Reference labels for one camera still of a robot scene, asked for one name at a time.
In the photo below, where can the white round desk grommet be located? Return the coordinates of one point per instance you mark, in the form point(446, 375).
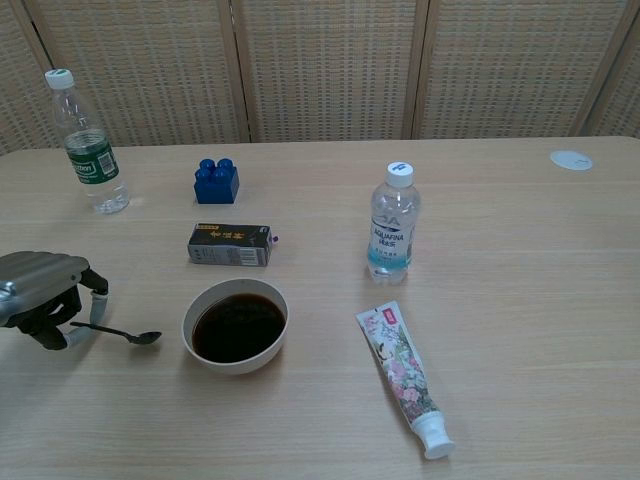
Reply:
point(571, 160)

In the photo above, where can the bamboo folding screen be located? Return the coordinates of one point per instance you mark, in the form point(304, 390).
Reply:
point(325, 65)

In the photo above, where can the green label water bottle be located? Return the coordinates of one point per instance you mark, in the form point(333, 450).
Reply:
point(92, 165)

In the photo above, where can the blue toy building block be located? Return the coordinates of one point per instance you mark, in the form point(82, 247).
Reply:
point(216, 187)

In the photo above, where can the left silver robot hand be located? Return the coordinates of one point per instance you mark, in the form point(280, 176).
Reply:
point(40, 280)

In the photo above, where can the blue label water bottle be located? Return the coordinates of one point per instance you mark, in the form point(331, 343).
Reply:
point(392, 240)

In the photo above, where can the white bowl of dark liquid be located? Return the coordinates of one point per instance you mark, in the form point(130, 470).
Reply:
point(237, 330)

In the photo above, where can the black drink carton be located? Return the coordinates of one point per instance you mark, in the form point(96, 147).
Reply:
point(230, 242)

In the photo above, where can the floral toothpaste tube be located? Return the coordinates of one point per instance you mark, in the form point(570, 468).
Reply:
point(400, 370)

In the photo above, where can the black plastic spoon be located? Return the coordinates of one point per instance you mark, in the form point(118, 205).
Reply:
point(145, 338)

